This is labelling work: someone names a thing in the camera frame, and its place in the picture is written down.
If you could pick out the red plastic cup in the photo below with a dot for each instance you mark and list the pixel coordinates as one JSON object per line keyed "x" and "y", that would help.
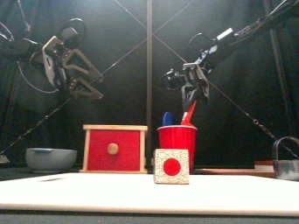
{"x": 176, "y": 140}

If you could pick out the grey bowl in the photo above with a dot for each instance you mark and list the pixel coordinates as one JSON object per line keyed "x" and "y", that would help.
{"x": 51, "y": 159}

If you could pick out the vertical metal frame pole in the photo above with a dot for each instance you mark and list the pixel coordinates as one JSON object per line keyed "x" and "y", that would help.
{"x": 150, "y": 58}

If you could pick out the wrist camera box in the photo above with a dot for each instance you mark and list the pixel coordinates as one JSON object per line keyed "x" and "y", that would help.
{"x": 69, "y": 36}
{"x": 174, "y": 80}

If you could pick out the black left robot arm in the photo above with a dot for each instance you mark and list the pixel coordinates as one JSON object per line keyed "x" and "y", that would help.
{"x": 15, "y": 46}

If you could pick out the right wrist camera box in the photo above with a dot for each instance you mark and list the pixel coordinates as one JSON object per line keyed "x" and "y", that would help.
{"x": 174, "y": 80}

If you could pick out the red wooden framed box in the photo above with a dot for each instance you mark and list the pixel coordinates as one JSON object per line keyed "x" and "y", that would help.
{"x": 112, "y": 148}

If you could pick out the white cutting board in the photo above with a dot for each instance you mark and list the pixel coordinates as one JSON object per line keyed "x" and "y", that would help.
{"x": 116, "y": 192}

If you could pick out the slanted metal frame pole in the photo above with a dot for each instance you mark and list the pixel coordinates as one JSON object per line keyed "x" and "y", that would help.
{"x": 278, "y": 73}

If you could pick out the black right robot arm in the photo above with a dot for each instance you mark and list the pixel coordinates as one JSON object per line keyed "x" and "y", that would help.
{"x": 248, "y": 27}

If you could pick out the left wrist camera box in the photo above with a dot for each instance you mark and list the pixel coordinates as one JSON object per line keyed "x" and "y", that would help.
{"x": 69, "y": 36}

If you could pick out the speckled cube red dot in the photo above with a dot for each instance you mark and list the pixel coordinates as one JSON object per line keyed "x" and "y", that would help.
{"x": 171, "y": 166}

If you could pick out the white red block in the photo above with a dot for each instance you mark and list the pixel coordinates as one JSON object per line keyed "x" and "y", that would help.
{"x": 264, "y": 166}

